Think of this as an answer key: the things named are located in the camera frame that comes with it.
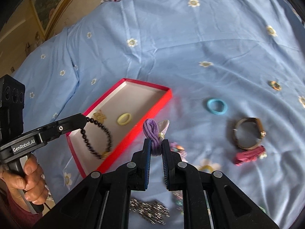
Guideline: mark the gold wrist watch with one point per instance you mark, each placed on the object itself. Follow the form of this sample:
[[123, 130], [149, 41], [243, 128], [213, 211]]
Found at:
[[248, 133]]

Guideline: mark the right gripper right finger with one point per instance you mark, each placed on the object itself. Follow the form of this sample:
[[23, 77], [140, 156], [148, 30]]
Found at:
[[210, 200]]

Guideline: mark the blue floral bed sheet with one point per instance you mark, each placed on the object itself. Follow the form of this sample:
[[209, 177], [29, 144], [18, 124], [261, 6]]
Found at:
[[224, 60]]

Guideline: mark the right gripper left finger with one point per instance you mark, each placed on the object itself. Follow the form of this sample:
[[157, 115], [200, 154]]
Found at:
[[102, 200]]

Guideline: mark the red shallow box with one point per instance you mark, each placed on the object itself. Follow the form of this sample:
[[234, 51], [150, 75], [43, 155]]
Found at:
[[126, 105]]

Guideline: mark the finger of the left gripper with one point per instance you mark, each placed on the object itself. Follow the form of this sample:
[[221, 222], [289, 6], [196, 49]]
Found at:
[[44, 134]]

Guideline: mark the left hand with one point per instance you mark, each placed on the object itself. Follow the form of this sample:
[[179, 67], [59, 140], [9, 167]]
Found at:
[[32, 187]]

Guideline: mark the gold butterfly hair clip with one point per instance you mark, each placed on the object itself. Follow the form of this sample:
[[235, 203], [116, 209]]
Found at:
[[99, 116]]

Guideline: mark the pink hair clip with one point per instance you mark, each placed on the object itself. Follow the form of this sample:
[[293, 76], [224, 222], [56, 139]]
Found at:
[[250, 155]]

